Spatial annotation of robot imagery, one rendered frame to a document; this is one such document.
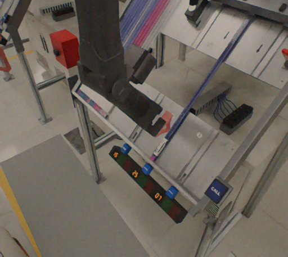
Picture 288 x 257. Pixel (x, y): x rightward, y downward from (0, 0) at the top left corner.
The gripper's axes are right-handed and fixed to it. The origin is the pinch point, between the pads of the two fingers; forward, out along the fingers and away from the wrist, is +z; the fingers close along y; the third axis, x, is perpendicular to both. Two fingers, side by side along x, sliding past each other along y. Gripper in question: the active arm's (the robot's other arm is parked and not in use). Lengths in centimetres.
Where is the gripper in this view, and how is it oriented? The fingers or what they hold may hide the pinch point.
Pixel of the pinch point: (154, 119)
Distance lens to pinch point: 68.0
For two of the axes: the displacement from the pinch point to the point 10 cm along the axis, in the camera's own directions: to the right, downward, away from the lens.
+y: -6.6, -5.1, 5.5
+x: -6.1, 8.0, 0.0
